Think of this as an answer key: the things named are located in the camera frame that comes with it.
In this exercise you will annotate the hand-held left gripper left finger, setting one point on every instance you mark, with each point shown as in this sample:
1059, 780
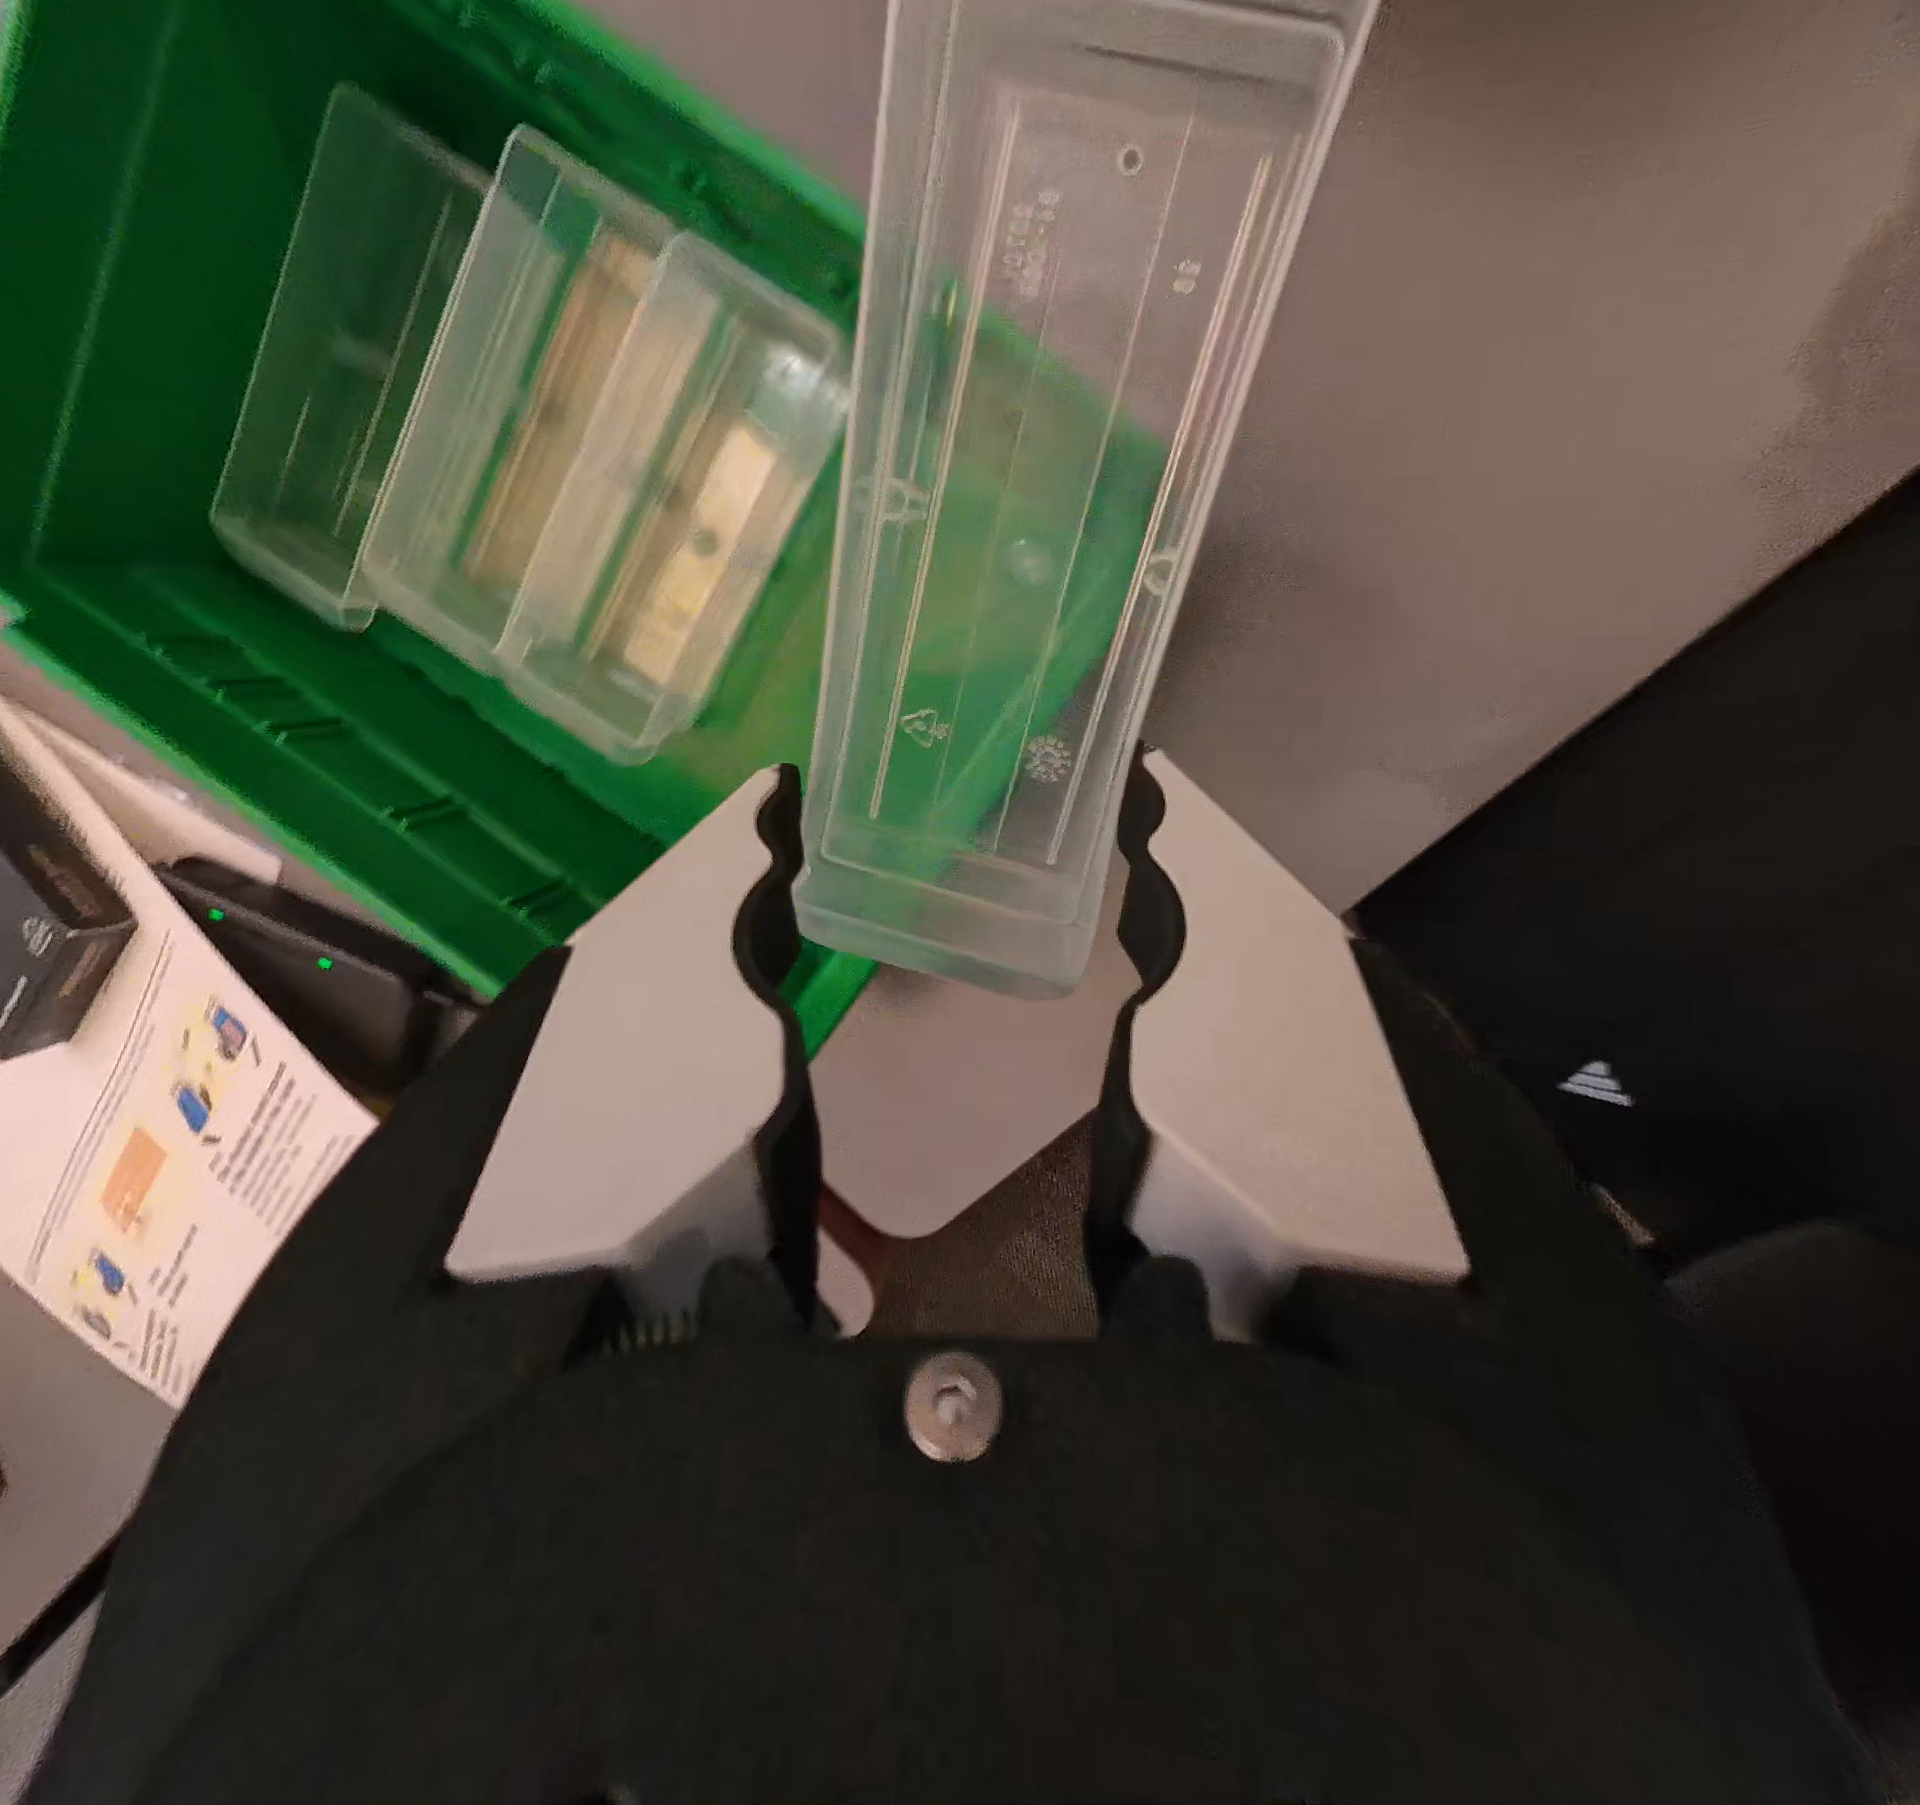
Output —
631, 1054

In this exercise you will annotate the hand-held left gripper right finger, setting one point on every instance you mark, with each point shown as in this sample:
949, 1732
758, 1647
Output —
1275, 1070

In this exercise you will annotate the clear plastic drawer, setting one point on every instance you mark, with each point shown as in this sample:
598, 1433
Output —
675, 514
323, 381
481, 455
1051, 336

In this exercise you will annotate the green plastic bin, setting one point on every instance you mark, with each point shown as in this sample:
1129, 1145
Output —
137, 261

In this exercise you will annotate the black flat device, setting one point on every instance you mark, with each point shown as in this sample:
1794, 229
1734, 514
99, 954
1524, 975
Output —
300, 966

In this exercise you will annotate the white instruction leaflet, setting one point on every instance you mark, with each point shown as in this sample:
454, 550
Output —
226, 1161

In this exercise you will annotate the person's black clothing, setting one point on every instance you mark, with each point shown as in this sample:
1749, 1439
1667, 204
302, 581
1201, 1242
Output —
1726, 859

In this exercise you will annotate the small black box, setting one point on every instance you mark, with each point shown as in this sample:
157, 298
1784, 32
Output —
53, 920

